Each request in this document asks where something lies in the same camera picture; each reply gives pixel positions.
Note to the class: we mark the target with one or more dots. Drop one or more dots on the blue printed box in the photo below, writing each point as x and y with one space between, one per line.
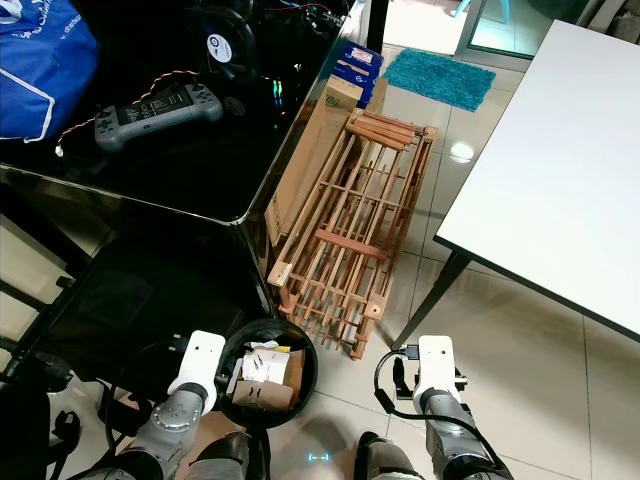
358 70

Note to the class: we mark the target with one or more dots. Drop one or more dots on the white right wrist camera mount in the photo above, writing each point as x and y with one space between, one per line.
438 365

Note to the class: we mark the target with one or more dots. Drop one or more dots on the black table leg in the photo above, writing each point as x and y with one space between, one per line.
430 298

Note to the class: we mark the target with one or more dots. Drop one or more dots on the flat brown cardboard box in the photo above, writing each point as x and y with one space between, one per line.
310 155

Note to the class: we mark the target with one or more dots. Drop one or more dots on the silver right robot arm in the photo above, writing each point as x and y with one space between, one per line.
455 430

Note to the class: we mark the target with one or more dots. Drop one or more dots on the white paper trash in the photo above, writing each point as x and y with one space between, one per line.
260 365

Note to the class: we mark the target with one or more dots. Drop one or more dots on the robot left leg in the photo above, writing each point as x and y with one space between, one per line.
225 458

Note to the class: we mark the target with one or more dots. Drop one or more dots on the grey handheld controller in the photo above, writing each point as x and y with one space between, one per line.
155 113

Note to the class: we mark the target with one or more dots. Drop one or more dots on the blue fabric bag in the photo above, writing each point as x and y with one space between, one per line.
40 65

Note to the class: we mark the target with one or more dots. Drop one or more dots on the robot right leg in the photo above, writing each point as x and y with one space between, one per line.
385 460

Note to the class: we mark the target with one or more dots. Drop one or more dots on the black round fan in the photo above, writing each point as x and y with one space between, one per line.
220 46

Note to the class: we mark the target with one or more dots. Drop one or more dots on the black office chair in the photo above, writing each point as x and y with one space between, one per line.
130 305

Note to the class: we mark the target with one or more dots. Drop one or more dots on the robot leg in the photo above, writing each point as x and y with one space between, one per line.
385 460
225 458

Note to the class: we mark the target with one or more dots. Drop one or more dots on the small brown cardboard trash box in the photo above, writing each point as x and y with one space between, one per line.
275 393

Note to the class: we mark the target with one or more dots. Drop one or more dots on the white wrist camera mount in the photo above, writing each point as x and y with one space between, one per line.
198 365
438 365

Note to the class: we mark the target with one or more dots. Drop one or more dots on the wooden folding rack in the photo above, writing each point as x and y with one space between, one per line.
345 243

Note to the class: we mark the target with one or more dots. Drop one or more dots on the teal shaggy floor mat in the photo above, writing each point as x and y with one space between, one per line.
438 77

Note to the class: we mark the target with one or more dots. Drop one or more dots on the glass door with frame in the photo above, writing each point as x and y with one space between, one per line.
505 28

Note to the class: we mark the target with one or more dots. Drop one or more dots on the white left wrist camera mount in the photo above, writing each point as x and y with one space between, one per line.
198 365

